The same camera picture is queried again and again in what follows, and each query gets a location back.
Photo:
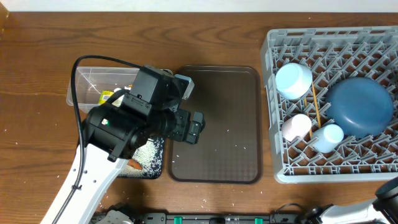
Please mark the dark blue plate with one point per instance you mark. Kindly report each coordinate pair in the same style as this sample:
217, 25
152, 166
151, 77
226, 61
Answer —
360, 107

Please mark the orange carrot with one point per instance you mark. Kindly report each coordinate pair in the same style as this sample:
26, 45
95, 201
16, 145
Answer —
134, 164

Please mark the grey dishwasher rack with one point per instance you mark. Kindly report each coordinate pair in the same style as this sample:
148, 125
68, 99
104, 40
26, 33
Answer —
332, 55

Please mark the brown serving tray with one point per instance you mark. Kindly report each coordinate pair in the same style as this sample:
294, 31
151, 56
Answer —
229, 149

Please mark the yellow green wrapper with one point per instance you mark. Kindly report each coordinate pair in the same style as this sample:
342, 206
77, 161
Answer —
105, 95

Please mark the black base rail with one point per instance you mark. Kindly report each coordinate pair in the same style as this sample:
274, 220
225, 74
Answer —
123, 213

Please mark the light blue bowl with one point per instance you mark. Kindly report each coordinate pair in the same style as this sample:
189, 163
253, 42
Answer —
293, 80

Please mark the black waste tray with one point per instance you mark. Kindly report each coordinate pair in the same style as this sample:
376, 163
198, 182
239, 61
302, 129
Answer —
155, 168

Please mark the pink cup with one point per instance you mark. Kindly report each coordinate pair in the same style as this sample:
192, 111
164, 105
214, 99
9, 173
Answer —
294, 127

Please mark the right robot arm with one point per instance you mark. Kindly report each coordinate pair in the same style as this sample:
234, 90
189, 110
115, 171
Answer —
382, 209

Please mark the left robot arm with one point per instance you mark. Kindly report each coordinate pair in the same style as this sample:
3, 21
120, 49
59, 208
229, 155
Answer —
113, 131

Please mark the crumpled white paper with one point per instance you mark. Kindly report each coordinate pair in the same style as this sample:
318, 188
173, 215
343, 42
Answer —
121, 95

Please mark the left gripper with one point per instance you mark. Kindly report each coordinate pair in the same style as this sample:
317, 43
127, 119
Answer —
184, 119

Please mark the white rice pile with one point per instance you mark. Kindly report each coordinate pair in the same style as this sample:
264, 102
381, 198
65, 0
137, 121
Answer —
149, 155

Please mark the light blue cup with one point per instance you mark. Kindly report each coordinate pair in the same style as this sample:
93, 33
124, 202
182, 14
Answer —
328, 137

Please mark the clear plastic bin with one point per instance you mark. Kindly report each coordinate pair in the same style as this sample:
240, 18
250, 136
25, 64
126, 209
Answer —
91, 82

